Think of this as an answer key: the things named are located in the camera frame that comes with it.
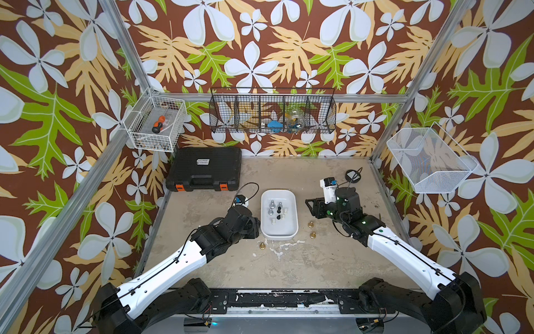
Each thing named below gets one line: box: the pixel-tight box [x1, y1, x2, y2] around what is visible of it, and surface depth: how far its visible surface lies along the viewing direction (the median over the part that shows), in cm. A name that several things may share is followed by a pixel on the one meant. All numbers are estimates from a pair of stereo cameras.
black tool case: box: [165, 146, 242, 192], surface depth 107 cm
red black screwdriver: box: [151, 109, 168, 135], surface depth 82 cm
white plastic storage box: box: [260, 189, 299, 241], surface depth 97 cm
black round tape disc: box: [344, 169, 362, 184], surface depth 113 cm
